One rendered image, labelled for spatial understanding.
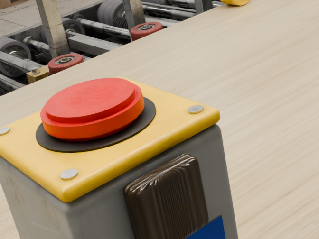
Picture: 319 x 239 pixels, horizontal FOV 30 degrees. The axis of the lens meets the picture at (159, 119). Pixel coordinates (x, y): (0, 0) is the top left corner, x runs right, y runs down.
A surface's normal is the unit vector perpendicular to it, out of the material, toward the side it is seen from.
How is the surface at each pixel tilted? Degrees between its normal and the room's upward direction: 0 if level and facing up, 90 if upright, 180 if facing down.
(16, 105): 0
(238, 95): 0
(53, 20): 90
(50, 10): 90
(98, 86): 0
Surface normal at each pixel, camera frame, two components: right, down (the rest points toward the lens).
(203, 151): 0.60, 0.24
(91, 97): -0.18, -0.88
